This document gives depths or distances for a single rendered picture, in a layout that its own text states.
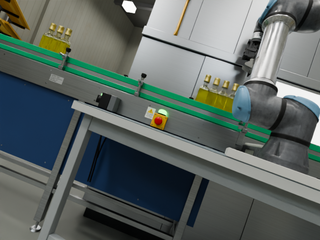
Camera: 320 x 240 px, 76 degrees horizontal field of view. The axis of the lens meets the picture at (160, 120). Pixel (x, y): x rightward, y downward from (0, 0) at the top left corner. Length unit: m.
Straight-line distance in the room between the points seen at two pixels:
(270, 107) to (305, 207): 0.31
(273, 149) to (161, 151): 0.37
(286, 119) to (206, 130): 0.46
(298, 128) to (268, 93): 0.14
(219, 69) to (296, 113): 0.79
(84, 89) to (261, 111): 0.90
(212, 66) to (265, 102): 0.78
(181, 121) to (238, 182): 0.49
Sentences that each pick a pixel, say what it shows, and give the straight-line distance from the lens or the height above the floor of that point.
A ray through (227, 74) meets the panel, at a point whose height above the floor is 1.25.
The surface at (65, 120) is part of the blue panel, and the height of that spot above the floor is 0.62.
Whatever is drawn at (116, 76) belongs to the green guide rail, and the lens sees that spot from 1.20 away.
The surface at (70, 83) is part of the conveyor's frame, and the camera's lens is 1.26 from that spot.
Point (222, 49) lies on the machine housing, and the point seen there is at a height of 1.41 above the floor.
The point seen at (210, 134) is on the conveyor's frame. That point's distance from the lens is 1.11.
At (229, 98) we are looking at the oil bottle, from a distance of 1.27.
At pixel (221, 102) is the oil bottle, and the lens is 1.26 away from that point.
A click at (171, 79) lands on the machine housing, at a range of 1.44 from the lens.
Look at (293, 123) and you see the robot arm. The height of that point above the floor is 0.92.
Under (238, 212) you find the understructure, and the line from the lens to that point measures 1.54.
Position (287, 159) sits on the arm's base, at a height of 0.80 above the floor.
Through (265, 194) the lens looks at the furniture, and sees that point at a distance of 0.75.
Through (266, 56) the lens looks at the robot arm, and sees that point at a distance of 0.84.
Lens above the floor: 0.76
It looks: 2 degrees up
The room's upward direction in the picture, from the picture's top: 20 degrees clockwise
